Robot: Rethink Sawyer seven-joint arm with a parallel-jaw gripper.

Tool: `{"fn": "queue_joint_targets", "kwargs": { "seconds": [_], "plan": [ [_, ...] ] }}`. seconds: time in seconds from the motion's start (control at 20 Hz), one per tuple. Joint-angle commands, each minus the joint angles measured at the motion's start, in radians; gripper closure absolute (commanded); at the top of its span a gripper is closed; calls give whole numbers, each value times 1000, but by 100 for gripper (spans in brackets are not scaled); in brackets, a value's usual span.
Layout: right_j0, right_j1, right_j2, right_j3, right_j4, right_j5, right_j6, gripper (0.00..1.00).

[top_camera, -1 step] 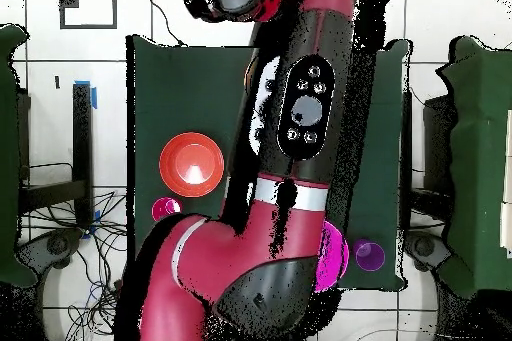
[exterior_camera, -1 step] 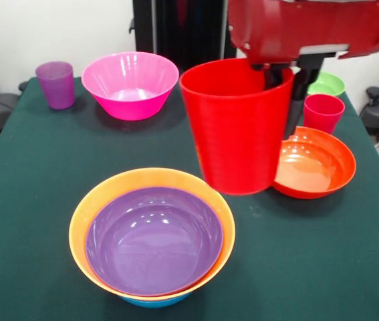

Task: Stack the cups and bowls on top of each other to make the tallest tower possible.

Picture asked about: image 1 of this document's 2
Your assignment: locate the crimson cup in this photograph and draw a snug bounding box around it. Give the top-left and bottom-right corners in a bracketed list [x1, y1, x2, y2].
[150, 196, 183, 222]

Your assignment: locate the green cloth side table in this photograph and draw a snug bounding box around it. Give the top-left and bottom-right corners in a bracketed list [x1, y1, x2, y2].
[437, 35, 512, 298]
[0, 23, 37, 288]

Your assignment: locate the black floor cable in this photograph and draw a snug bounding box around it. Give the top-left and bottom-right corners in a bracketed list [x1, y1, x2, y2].
[143, 0, 188, 48]

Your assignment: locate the blue tape strip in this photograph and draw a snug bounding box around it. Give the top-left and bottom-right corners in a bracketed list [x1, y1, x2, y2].
[73, 79, 98, 110]

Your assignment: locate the dark green tablecloth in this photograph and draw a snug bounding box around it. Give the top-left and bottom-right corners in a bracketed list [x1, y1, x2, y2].
[126, 34, 411, 290]

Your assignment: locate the white box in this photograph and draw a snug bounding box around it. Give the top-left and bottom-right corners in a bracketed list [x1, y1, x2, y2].
[499, 108, 512, 258]

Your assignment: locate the purple cup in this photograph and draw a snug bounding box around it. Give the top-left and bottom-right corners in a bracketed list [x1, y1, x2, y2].
[351, 239, 387, 273]

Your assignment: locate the black wheeled base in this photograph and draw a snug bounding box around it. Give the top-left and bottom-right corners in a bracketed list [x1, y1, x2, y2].
[17, 228, 85, 274]
[403, 230, 453, 274]

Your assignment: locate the black stand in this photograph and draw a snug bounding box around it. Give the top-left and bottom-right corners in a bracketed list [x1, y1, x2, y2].
[17, 83, 94, 230]
[400, 91, 455, 214]

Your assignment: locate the pink bowl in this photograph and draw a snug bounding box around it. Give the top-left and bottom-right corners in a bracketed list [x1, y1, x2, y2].
[313, 220, 350, 293]

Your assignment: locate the tangle of floor cables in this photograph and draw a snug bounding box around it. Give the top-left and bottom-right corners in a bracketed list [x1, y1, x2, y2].
[19, 162, 129, 341]

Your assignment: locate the red-orange bowl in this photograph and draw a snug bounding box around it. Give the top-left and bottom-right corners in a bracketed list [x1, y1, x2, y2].
[158, 131, 226, 199]

